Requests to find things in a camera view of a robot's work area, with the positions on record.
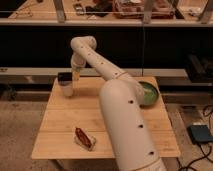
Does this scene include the tray with items on shelf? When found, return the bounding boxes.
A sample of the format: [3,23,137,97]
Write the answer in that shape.
[113,0,175,19]

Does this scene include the blue box on floor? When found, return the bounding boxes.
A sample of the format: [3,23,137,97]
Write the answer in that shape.
[187,125,213,144]

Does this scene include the wooden table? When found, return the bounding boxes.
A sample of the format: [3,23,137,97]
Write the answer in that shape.
[32,77,180,159]

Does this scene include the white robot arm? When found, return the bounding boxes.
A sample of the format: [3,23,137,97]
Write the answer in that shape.
[70,36,166,171]

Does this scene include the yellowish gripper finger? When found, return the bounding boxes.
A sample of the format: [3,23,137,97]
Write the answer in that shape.
[72,68,81,81]

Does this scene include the green bowl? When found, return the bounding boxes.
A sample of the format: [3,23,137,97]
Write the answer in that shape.
[139,81,159,107]

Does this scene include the black eraser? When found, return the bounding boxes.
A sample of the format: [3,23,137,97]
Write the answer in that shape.
[57,72,72,82]

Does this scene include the black floor cable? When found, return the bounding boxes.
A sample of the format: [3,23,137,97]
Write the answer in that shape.
[175,105,213,171]

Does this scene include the white ceramic cup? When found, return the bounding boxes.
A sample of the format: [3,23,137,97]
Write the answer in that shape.
[59,81,73,97]

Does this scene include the black device on shelf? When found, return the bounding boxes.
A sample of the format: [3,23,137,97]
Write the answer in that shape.
[73,3,85,15]

